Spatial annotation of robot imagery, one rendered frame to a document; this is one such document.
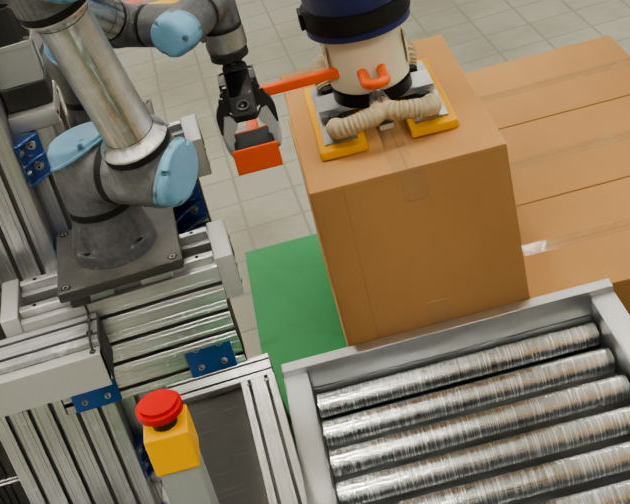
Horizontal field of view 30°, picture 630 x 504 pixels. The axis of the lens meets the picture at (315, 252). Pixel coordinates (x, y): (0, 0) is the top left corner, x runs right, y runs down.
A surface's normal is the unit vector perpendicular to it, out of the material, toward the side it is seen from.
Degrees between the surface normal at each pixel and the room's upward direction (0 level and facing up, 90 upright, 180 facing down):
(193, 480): 90
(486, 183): 90
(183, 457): 90
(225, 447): 0
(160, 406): 0
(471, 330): 90
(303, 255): 0
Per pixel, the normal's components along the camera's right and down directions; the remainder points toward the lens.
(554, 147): -0.22, -0.82
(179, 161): 0.91, 0.17
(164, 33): -0.43, 0.58
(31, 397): 0.19, 0.50
